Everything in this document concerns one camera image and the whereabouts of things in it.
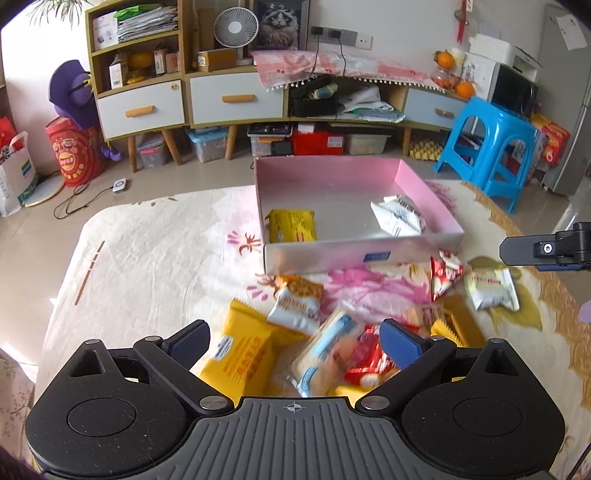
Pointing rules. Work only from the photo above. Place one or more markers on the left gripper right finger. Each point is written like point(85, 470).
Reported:
point(422, 363)

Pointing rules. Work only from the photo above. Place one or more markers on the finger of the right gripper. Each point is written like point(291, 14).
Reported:
point(563, 250)

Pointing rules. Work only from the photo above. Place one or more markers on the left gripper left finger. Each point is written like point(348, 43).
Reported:
point(168, 363)

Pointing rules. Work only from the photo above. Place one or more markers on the yellow waffle sandwich bag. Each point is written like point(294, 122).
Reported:
point(246, 353)

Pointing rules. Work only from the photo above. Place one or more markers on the white snack bag red print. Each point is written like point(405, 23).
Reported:
point(399, 216)

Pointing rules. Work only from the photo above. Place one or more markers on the red candy packet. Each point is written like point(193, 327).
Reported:
point(373, 367)

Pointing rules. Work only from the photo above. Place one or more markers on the white silver snack bag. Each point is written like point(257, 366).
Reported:
point(489, 288)

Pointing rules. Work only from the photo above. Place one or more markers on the red white triangular snack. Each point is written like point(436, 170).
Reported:
point(446, 271)

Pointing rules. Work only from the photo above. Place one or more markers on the floral table cloth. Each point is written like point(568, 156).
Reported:
point(153, 267)

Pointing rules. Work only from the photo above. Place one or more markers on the clear blue snack packet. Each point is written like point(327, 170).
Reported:
point(329, 352)

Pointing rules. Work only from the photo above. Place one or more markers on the blue plastic stool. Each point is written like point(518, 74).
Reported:
point(483, 166)

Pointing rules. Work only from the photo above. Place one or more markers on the white orange cracker bag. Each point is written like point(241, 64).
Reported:
point(298, 304)

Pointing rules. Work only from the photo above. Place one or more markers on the silver refrigerator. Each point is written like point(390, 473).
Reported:
point(564, 93)

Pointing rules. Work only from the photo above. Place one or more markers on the black microwave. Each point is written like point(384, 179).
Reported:
point(512, 91)

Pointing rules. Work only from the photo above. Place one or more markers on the yellow snack pack in box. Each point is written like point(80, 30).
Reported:
point(291, 226)

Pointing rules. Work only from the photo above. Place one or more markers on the pink cardboard box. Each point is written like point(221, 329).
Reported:
point(339, 190)

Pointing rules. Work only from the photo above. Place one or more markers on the clear storage bin blue lid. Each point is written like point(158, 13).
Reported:
point(209, 143)

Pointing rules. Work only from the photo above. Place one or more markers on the orange fruit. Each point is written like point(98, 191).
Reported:
point(445, 60)

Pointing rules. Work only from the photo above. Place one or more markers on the red gift bag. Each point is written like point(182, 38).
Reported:
point(77, 151)

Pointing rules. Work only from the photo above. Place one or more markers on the white shopping bag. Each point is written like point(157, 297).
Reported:
point(18, 176)

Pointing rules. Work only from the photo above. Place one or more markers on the red storage box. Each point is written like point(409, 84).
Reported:
point(319, 143)

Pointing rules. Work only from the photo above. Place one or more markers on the wooden cabinet white drawers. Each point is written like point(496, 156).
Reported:
point(229, 97)

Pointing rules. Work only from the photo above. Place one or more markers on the purple plush toy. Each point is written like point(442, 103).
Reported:
point(71, 94)

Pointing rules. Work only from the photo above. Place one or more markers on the pink patterned cloth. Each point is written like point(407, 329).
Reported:
point(282, 68)

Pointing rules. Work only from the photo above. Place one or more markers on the white desk fan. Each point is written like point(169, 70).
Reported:
point(235, 28)

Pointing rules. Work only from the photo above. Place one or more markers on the framed cat picture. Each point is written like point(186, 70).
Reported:
point(283, 24)

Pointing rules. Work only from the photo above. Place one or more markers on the green potted plant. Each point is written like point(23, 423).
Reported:
point(68, 11)

